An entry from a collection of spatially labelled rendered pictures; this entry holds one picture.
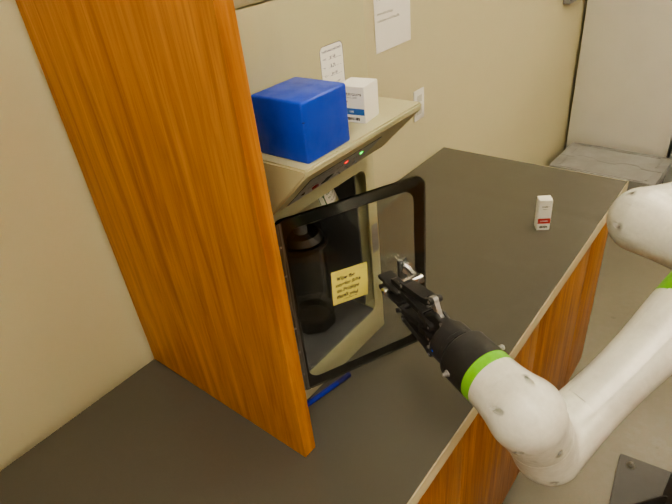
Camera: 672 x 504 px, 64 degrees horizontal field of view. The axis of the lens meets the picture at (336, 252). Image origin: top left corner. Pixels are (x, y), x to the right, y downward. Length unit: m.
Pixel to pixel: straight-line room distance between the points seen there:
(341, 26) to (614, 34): 2.93
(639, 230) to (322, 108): 0.60
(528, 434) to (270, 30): 0.66
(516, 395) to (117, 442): 0.81
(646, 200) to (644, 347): 0.28
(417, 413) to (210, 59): 0.78
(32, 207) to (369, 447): 0.78
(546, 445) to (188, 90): 0.66
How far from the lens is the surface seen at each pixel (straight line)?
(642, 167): 3.71
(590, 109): 3.92
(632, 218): 1.08
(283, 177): 0.79
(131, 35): 0.81
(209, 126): 0.74
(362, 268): 1.01
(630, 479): 2.31
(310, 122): 0.76
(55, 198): 1.17
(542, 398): 0.78
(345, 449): 1.09
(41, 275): 1.20
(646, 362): 0.94
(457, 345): 0.84
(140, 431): 1.24
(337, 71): 0.97
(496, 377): 0.80
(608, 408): 0.92
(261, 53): 0.83
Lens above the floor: 1.82
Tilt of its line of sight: 33 degrees down
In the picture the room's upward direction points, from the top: 7 degrees counter-clockwise
